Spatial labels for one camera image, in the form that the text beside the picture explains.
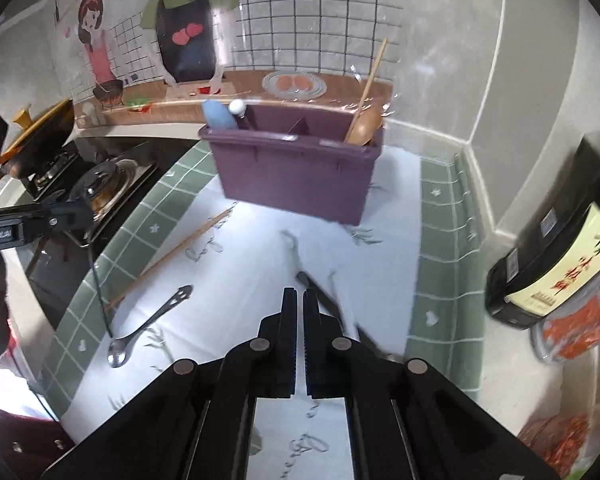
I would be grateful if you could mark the green and white printed mat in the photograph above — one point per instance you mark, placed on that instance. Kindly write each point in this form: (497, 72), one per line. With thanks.
(260, 240)

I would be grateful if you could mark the black spatula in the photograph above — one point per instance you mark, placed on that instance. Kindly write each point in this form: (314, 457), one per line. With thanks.
(315, 290)

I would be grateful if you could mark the wooden chopstick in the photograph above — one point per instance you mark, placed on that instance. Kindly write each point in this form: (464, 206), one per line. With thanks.
(180, 250)
(375, 70)

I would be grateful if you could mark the blue silicone spatula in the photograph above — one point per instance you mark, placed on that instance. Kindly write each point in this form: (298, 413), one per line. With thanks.
(219, 116)

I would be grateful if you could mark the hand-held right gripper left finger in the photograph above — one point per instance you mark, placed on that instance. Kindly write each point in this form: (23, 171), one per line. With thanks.
(287, 320)

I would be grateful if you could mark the purple plastic utensil holder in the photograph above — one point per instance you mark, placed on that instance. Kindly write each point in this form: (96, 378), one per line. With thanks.
(290, 180)

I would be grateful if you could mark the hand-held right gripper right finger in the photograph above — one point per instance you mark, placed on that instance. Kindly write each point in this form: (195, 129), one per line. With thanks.
(311, 320)

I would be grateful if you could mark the yellow-lidded jar of chili flakes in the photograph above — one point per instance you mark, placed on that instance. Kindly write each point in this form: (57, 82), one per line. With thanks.
(565, 440)

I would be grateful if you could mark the cartoon wall poster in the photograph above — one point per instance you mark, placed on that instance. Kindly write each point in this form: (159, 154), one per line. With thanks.
(280, 20)

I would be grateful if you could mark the black gas stove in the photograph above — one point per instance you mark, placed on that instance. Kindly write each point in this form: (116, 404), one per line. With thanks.
(105, 185)

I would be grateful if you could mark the dark soy sauce bottle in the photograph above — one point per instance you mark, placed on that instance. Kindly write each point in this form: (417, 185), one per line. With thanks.
(555, 260)

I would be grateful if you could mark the black wok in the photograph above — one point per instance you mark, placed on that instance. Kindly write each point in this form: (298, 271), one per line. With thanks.
(35, 145)

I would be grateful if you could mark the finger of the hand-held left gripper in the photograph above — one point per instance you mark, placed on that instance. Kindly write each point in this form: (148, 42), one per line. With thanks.
(65, 217)

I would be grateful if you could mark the orange-capped bottle of dried chili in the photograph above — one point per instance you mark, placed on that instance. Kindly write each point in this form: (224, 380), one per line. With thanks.
(580, 330)

